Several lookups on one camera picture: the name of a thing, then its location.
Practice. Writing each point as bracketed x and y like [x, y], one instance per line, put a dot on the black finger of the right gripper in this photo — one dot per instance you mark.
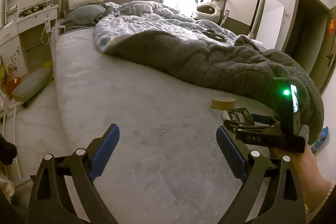
[233, 126]
[265, 119]

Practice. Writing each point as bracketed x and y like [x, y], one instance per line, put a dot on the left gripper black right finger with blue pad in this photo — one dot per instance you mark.
[270, 191]

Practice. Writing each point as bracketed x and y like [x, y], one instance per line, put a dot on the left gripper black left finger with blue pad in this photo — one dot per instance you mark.
[50, 200]

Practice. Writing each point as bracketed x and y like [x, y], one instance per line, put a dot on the black printed plastic package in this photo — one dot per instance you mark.
[238, 115]

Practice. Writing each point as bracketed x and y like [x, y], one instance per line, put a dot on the brown cardboard tape roll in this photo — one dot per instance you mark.
[224, 103]

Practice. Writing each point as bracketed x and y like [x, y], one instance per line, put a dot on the person's right hand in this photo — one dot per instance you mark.
[313, 185]

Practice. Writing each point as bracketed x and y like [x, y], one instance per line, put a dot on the blue snack bag floor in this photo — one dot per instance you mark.
[320, 140]

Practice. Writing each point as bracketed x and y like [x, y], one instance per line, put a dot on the beige hanging garment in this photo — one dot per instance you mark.
[7, 187]

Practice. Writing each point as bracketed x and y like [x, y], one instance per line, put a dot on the dark grey fleece blanket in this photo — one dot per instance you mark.
[238, 69]

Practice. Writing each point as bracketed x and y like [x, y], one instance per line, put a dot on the black hanging garment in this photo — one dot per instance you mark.
[8, 151]

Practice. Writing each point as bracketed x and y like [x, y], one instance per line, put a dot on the black headphones on bed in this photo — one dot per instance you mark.
[213, 35]

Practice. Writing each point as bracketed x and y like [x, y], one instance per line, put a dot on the white cat bed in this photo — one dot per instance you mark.
[208, 11]

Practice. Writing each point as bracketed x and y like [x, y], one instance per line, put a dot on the grey cushioned stool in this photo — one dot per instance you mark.
[32, 84]

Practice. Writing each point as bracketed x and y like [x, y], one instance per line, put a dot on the blue white patterned duvet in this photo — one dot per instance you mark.
[121, 21]

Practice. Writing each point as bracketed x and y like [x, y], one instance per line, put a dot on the white dressing table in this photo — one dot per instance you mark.
[26, 34]

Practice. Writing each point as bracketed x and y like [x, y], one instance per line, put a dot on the grey blue pillow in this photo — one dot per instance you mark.
[82, 17]

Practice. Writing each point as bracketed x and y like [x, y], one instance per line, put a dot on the beige pillow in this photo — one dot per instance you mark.
[74, 4]

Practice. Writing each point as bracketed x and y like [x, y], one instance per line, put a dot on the dark doorway frame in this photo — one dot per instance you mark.
[311, 40]

